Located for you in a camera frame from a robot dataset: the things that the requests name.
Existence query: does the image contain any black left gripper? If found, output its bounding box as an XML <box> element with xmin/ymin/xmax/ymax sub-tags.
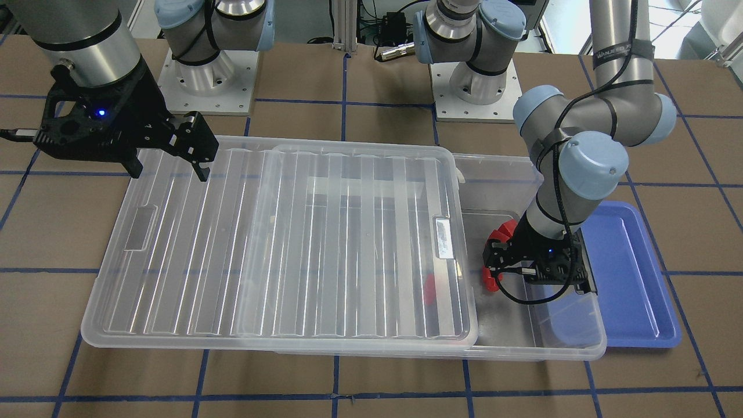
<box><xmin>483</xmin><ymin>219</ymin><xmax>596</xmax><ymax>294</ymax></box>

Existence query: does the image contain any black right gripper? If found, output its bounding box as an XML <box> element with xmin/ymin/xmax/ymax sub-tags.
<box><xmin>33</xmin><ymin>61</ymin><xmax>219</xmax><ymax>182</ymax></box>

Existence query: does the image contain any red block from tray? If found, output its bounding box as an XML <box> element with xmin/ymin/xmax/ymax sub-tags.
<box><xmin>481</xmin><ymin>265</ymin><xmax>504</xmax><ymax>292</ymax></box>

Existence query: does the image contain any clear plastic box lid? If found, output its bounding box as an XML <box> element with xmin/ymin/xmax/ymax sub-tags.
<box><xmin>81</xmin><ymin>136</ymin><xmax>478</xmax><ymax>356</ymax></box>

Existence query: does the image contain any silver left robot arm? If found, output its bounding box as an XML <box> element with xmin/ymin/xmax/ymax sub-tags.
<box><xmin>412</xmin><ymin>1</ymin><xmax>676</xmax><ymax>305</ymax></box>

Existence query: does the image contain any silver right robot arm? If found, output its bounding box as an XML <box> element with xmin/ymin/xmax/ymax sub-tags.
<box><xmin>2</xmin><ymin>1</ymin><xmax>275</xmax><ymax>182</ymax></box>

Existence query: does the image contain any red block in box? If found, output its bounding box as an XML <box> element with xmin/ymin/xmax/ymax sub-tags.
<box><xmin>488</xmin><ymin>219</ymin><xmax>518</xmax><ymax>243</ymax></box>

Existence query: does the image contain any clear plastic storage box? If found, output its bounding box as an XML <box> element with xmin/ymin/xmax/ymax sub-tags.
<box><xmin>273</xmin><ymin>152</ymin><xmax>608</xmax><ymax>362</ymax></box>

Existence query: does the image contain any blue plastic tray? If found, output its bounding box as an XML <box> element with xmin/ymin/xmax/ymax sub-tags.
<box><xmin>580</xmin><ymin>200</ymin><xmax>682</xmax><ymax>349</ymax></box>

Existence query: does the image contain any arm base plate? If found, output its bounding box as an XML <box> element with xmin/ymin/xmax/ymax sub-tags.
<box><xmin>429</xmin><ymin>61</ymin><xmax>522</xmax><ymax>122</ymax></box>
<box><xmin>157</xmin><ymin>51</ymin><xmax>260</xmax><ymax>116</ymax></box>

